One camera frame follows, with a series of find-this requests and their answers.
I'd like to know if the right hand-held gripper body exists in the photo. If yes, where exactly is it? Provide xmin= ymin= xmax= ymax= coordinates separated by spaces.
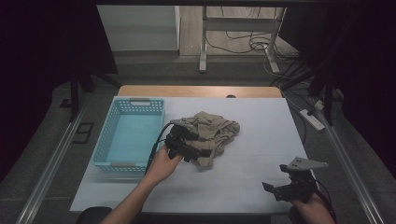
xmin=273 ymin=156 xmax=330 ymax=203

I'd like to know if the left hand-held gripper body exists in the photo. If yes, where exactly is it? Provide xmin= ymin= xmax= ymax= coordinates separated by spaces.
xmin=163 ymin=119 xmax=202 ymax=163

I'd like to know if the beige garment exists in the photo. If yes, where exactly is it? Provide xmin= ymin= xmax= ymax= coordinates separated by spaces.
xmin=169 ymin=110 xmax=241 ymax=171

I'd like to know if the light blue plastic basket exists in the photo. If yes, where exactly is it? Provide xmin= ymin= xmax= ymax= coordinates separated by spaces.
xmin=91 ymin=96 xmax=166 ymax=174

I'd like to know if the person's right hand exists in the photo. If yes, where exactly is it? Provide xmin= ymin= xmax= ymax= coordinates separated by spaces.
xmin=290 ymin=191 xmax=336 ymax=224

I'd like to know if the person's left hand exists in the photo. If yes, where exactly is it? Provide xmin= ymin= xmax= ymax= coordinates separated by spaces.
xmin=143 ymin=145 xmax=185 ymax=189

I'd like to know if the white table cover sheet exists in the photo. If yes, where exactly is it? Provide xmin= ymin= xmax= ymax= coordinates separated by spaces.
xmin=69 ymin=95 xmax=308 ymax=216

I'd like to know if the person's dark trouser leg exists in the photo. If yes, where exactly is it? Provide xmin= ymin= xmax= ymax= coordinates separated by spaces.
xmin=287 ymin=204 xmax=302 ymax=224
xmin=75 ymin=205 xmax=114 ymax=224

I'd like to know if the white power strip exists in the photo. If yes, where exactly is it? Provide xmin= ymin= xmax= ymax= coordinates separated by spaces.
xmin=298 ymin=107 xmax=327 ymax=133

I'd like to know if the black metal stand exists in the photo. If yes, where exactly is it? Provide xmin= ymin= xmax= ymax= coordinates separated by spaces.
xmin=68 ymin=66 xmax=121 ymax=123
xmin=307 ymin=71 xmax=336 ymax=127

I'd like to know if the white cabinet panel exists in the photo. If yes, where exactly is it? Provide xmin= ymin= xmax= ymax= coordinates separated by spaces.
xmin=96 ymin=5 xmax=181 ymax=52

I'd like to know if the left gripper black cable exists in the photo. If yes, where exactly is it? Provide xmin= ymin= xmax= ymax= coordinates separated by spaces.
xmin=144 ymin=121 xmax=175 ymax=175

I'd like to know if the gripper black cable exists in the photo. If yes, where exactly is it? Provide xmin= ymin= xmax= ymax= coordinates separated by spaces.
xmin=144 ymin=121 xmax=175 ymax=175
xmin=313 ymin=178 xmax=338 ymax=223

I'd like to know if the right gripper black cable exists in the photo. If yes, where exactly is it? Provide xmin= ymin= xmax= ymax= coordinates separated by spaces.
xmin=313 ymin=178 xmax=338 ymax=223

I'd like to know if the aluminium rail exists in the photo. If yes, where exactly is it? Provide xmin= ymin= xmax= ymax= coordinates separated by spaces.
xmin=14 ymin=101 xmax=91 ymax=224
xmin=311 ymin=99 xmax=387 ymax=224

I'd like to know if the white metal desk frame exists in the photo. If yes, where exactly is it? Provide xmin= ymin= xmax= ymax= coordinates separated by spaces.
xmin=198 ymin=6 xmax=288 ymax=75

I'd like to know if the black rectangular floor frame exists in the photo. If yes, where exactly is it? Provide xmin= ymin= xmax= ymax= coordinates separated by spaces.
xmin=71 ymin=121 xmax=95 ymax=145

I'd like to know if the tangle of floor cables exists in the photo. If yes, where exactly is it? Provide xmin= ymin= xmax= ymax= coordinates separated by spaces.
xmin=205 ymin=7 xmax=302 ymax=63

